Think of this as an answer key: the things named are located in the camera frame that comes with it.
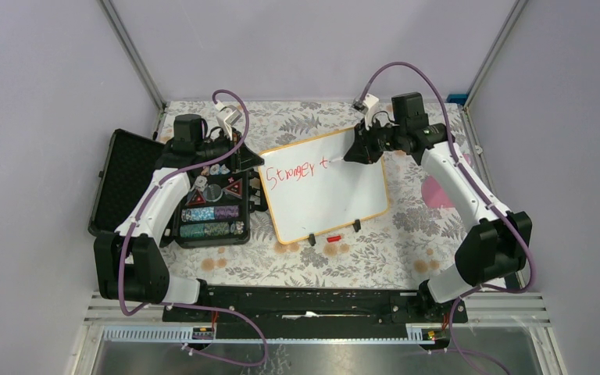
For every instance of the blue corner bracket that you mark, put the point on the blue corner bracket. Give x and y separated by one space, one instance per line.
459 99

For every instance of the floral patterned table mat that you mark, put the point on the floral patterned table mat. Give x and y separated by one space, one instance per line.
409 243

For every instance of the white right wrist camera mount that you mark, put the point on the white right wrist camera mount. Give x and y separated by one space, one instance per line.
368 106

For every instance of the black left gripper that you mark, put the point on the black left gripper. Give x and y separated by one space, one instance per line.
248 159

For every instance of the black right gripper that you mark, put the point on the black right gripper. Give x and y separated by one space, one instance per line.
362 150

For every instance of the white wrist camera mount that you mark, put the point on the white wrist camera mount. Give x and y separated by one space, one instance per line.
368 106
227 116

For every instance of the black poker chip case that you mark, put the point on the black poker chip case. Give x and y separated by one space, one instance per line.
215 211

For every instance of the yellow framed whiteboard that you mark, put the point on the yellow framed whiteboard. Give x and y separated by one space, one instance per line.
307 195

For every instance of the pink wedge block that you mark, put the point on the pink wedge block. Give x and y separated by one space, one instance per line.
437 191

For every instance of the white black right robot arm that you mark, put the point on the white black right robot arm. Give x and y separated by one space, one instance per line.
497 238

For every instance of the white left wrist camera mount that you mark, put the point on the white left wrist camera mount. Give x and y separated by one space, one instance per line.
227 116

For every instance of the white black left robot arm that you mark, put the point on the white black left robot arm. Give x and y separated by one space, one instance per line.
129 262

